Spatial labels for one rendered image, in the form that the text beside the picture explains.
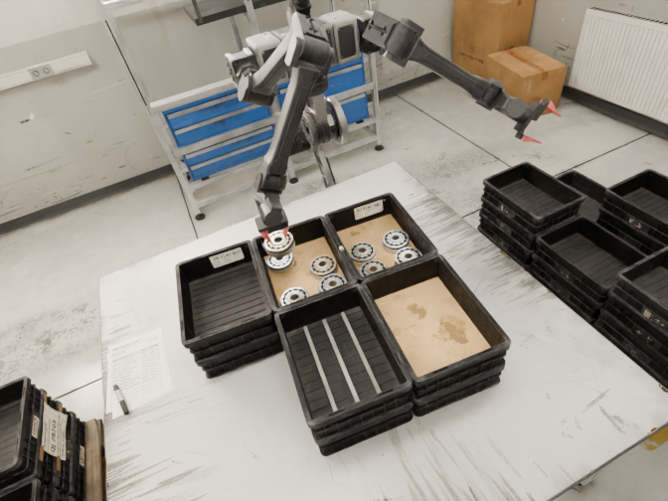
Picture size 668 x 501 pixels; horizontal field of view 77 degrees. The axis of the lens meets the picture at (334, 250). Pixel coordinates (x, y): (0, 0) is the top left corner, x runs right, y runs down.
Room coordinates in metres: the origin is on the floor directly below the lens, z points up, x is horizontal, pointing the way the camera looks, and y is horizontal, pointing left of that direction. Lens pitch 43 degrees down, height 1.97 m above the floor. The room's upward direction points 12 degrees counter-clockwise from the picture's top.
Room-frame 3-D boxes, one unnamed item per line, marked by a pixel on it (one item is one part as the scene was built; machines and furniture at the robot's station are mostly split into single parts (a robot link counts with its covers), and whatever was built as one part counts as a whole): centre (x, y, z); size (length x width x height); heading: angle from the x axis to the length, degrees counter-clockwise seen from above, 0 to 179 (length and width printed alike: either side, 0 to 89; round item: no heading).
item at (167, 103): (3.05, 0.22, 0.91); 1.70 x 0.10 x 0.05; 107
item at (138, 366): (0.93, 0.81, 0.70); 0.33 x 0.23 x 0.01; 17
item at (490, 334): (0.76, -0.25, 0.87); 0.40 x 0.30 x 0.11; 11
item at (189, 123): (2.91, 0.60, 0.60); 0.72 x 0.03 x 0.56; 107
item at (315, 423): (0.70, 0.05, 0.92); 0.40 x 0.30 x 0.02; 11
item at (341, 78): (3.14, -0.17, 0.60); 0.72 x 0.03 x 0.56; 107
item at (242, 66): (1.48, 0.16, 1.45); 0.09 x 0.08 x 0.12; 107
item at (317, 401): (0.70, 0.05, 0.87); 0.40 x 0.30 x 0.11; 11
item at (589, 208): (1.73, -1.43, 0.26); 0.40 x 0.30 x 0.23; 17
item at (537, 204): (1.61, -1.05, 0.37); 0.40 x 0.30 x 0.45; 17
